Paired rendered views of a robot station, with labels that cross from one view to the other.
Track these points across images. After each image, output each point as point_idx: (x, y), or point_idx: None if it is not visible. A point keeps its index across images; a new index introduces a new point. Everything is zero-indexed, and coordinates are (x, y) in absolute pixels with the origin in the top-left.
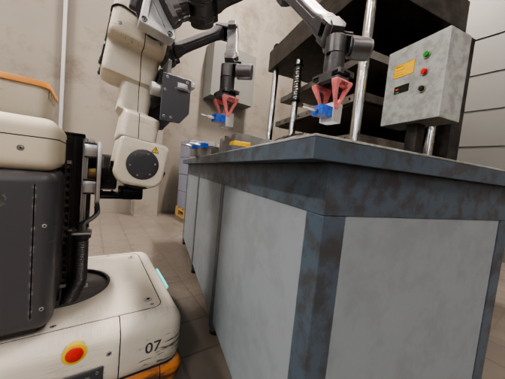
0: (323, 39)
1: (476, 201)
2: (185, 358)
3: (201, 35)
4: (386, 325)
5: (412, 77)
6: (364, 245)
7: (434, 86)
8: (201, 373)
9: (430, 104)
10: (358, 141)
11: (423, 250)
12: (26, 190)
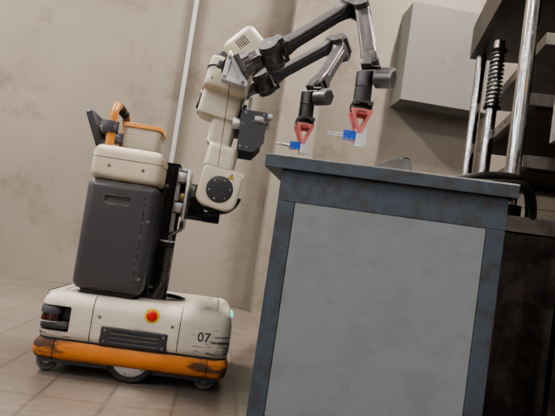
0: None
1: (441, 205)
2: (239, 390)
3: (304, 55)
4: (335, 289)
5: None
6: (310, 224)
7: None
8: (247, 397)
9: None
10: (296, 156)
11: (373, 238)
12: (142, 197)
